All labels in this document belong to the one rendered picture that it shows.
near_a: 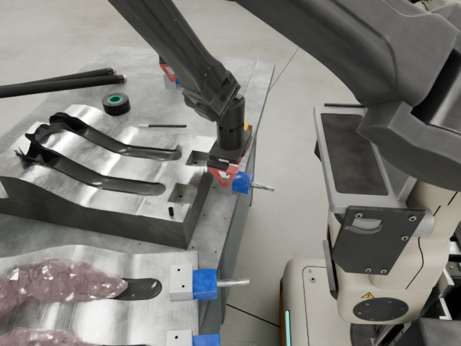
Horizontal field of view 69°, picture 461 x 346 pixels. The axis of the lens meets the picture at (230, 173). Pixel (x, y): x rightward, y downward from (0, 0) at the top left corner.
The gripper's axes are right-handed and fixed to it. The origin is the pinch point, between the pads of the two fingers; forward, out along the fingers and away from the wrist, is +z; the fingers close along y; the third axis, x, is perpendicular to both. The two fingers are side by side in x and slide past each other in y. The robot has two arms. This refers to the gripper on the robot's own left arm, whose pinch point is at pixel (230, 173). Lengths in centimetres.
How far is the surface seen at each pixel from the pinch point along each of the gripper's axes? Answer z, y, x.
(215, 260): 4.5, 20.1, 3.5
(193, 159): -1.6, 0.1, -9.2
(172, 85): 4, -38, -33
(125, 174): -3.8, 11.3, -20.0
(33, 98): 86, -114, -199
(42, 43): 86, -201, -265
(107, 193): -3.8, 17.4, -20.5
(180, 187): -3.0, 10.5, -7.6
